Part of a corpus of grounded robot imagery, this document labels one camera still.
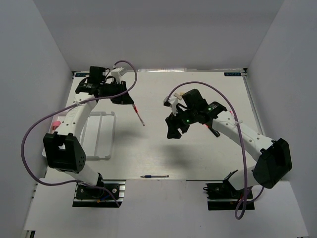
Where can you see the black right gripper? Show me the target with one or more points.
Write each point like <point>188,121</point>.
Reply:
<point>172,124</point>

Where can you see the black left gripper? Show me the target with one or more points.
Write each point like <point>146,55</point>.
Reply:
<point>125,99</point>

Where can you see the red gel pen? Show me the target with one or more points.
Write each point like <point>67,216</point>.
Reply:
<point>138,115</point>

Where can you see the pink cap clear tube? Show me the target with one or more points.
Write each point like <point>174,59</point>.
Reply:
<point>55,125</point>

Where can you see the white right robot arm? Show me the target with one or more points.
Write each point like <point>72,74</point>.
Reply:
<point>272,157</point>

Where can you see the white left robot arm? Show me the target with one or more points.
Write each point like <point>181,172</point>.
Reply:
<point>62,147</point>

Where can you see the orange cap black highlighter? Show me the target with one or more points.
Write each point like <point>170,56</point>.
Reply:
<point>214,132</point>

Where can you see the blue ballpoint pen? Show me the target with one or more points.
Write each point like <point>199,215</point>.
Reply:
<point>154,176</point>

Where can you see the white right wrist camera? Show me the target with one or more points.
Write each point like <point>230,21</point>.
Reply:
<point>172,102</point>

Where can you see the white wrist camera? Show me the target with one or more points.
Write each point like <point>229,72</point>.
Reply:
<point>172,102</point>
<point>117,73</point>

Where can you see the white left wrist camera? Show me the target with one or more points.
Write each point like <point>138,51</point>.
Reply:
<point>117,73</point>

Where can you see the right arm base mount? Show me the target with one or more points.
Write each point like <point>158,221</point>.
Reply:
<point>222,197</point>

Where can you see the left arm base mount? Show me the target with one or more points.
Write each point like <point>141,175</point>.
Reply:
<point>86,197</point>

